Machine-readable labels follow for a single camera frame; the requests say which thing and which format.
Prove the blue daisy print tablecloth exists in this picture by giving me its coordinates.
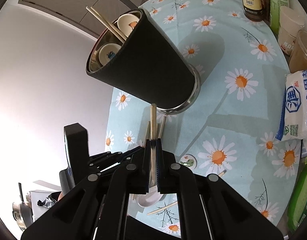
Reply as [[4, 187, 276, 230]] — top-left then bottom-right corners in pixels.
[[104, 0, 305, 239]]

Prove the metal cooking pot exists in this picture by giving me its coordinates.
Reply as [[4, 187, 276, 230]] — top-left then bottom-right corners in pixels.
[[12, 200, 33, 230]]

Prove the white spoon blue print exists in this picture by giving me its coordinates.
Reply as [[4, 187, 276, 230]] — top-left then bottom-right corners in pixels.
[[98, 43, 123, 67]]

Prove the blue and white salt bag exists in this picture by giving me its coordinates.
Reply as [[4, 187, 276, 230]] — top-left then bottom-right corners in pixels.
[[275, 67, 307, 148]]

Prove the black plastic bag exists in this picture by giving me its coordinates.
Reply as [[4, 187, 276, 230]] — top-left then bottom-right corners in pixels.
[[37, 197, 55, 209]]

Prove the white spoon orange print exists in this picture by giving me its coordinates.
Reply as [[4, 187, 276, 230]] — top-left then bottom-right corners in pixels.
[[117, 14, 140, 37]]

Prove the green sugar bag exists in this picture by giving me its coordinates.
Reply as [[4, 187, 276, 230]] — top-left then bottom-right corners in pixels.
[[287, 156, 307, 233]]

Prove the white lidded jar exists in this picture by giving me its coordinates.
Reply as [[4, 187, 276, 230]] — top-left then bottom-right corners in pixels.
[[278, 6, 305, 55]]

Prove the plain white ceramic spoon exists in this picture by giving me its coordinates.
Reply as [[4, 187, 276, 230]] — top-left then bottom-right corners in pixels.
[[137, 185, 166, 208]]

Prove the pile of chopsticks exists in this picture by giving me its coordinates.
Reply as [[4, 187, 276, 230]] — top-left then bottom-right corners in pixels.
[[86, 6, 227, 217]]

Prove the black cylindrical utensil holder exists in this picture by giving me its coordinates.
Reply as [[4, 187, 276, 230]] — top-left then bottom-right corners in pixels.
[[86, 8, 201, 115]]

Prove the grey door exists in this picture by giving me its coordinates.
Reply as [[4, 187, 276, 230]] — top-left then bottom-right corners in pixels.
[[19, 0, 159, 38]]

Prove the clear plastic jar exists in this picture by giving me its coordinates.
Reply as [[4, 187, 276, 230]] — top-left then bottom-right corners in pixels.
[[290, 29, 307, 73]]

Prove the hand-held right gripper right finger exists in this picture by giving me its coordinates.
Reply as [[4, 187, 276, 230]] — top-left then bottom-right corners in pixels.
[[155, 145, 279, 240]]

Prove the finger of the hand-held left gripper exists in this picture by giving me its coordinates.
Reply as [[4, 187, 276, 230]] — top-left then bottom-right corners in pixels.
[[89, 145, 146, 164], [90, 159, 130, 177]]

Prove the pale frog print utensil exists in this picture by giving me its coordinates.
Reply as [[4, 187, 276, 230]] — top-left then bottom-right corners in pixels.
[[180, 154, 197, 168]]

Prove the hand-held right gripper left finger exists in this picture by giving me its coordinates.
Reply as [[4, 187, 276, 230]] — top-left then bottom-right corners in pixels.
[[20, 145, 153, 240]]

